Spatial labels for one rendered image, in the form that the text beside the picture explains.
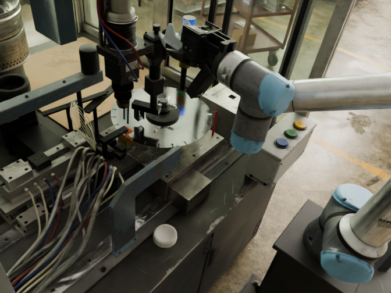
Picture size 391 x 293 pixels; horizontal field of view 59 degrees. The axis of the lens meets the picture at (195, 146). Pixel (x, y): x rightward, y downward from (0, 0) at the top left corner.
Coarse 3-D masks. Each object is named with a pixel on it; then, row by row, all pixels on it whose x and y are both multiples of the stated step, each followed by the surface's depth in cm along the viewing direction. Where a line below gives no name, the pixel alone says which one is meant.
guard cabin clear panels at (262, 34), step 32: (96, 0) 180; (192, 0) 141; (224, 0) 132; (256, 0) 123; (288, 0) 116; (320, 0) 110; (32, 32) 178; (256, 32) 129; (288, 32) 121; (320, 32) 114
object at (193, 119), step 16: (144, 96) 119; (160, 96) 120; (176, 96) 121; (112, 112) 110; (192, 112) 115; (208, 112) 116; (144, 128) 106; (160, 128) 107; (176, 128) 108; (192, 128) 109; (208, 128) 110; (160, 144) 102; (176, 144) 102
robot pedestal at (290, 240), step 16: (304, 208) 116; (320, 208) 117; (304, 224) 111; (288, 240) 106; (288, 256) 102; (304, 256) 102; (272, 272) 114; (288, 272) 108; (304, 272) 103; (320, 272) 99; (256, 288) 170; (272, 288) 118; (288, 288) 112; (304, 288) 107; (320, 288) 102; (336, 288) 96; (352, 288) 96
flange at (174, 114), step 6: (168, 102) 116; (168, 108) 111; (150, 114) 110; (162, 114) 110; (168, 114) 111; (174, 114) 112; (150, 120) 110; (156, 120) 108; (162, 120) 109; (168, 120) 109; (174, 120) 110
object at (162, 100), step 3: (168, 96) 112; (171, 96) 113; (159, 99) 109; (162, 99) 109; (165, 99) 110; (168, 99) 111; (159, 102) 109; (162, 102) 108; (165, 102) 109; (159, 105) 108; (162, 105) 109; (165, 105) 109; (168, 105) 109; (171, 105) 109; (174, 105) 109; (162, 108) 110; (165, 108) 110; (174, 108) 108
